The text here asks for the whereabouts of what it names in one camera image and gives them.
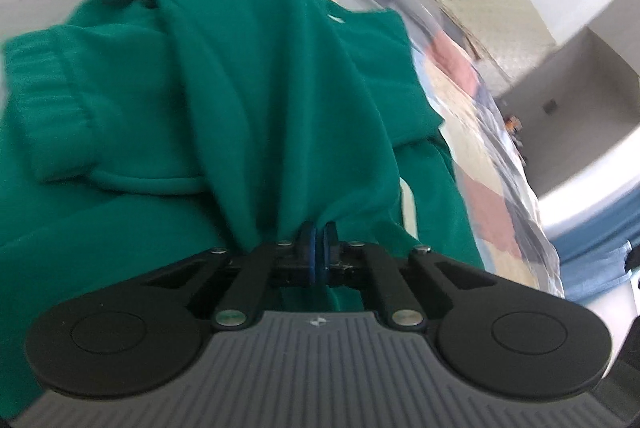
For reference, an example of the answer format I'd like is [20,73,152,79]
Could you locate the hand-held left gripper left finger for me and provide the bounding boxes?
[145,222,318,330]

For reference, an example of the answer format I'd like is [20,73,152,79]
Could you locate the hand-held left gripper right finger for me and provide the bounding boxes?
[320,222,501,330]

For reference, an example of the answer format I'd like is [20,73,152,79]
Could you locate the green hoodie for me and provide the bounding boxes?
[0,0,486,414]

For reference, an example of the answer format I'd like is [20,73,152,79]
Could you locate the cluster of small bottles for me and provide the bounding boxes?
[504,115,528,166]

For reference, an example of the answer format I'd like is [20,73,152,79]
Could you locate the blue curtain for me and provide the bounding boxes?
[552,195,640,301]

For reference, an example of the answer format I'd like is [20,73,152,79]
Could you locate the grey wall cabinet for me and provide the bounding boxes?
[492,0,640,204]

